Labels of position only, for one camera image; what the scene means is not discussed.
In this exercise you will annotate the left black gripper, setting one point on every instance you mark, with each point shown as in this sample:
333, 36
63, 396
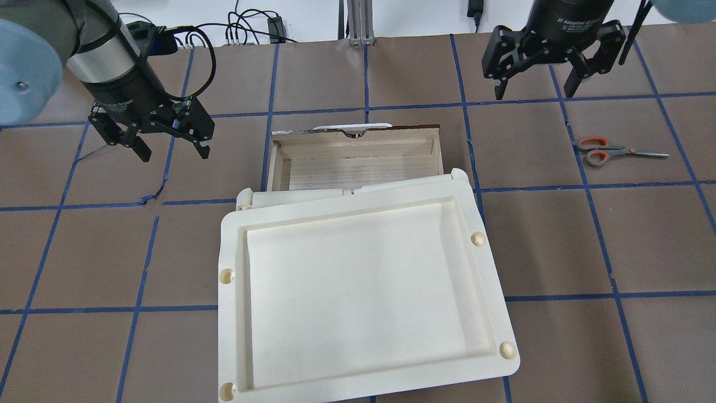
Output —
127, 92

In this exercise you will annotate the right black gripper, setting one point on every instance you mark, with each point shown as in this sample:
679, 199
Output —
564, 19

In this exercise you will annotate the orange grey scissors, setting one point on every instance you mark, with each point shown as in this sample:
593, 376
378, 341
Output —
599, 150

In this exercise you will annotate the wooden drawer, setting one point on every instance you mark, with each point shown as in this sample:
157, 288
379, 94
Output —
352, 156

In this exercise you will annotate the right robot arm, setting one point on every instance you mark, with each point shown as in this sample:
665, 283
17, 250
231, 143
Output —
553, 19

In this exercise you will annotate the black power adapter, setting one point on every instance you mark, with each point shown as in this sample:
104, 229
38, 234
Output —
276, 30

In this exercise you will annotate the cream plastic tray box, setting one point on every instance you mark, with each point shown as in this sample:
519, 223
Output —
329, 295

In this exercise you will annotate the aluminium frame post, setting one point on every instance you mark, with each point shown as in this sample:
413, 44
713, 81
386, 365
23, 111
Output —
360, 23

